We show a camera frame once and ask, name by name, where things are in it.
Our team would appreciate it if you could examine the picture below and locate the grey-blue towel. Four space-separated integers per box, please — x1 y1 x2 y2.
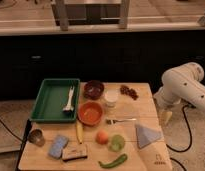
135 124 162 149

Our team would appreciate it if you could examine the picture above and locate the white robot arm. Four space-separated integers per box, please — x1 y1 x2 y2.
153 62 205 125

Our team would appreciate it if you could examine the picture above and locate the white paper cup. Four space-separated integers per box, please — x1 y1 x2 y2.
104 90 118 107

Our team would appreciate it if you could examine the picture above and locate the small metal cup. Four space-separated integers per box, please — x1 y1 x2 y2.
28 129 45 147

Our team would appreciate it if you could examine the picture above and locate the green apple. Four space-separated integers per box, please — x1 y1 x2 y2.
108 134 125 152

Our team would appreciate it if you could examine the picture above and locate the silver fork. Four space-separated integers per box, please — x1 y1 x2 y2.
106 118 136 125

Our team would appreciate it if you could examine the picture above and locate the green chili pepper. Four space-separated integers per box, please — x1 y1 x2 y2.
98 154 128 169

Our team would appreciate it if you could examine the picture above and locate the orange peach fruit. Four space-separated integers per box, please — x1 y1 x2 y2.
95 130 108 144

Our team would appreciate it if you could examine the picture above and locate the orange bowl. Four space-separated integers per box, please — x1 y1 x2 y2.
78 102 103 126

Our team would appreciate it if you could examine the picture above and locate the dark red bowl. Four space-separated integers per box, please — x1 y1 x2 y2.
83 80 104 100

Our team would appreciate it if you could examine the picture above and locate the yellow banana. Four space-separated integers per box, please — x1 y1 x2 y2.
76 120 83 144

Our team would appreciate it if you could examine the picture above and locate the blue sponge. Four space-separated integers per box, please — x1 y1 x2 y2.
48 135 69 159

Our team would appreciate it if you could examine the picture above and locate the green plastic tray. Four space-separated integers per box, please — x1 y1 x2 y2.
30 78 80 123

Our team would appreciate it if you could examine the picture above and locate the wooden stool frame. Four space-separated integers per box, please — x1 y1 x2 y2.
51 0 130 31

